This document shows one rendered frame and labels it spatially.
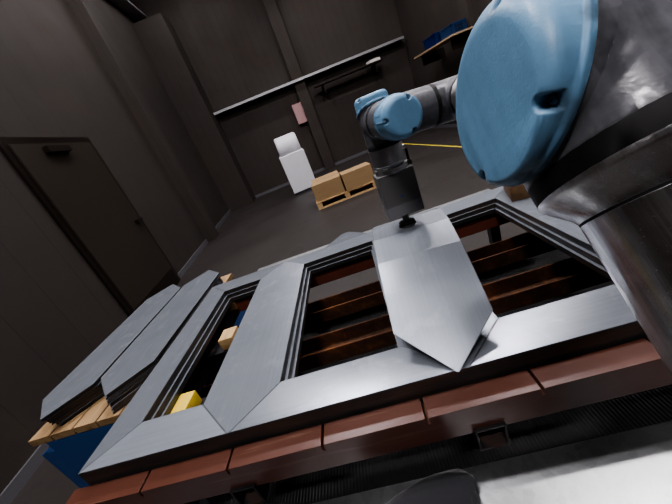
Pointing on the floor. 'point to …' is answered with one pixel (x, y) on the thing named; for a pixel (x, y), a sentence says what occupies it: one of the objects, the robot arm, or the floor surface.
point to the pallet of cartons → (325, 187)
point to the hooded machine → (294, 163)
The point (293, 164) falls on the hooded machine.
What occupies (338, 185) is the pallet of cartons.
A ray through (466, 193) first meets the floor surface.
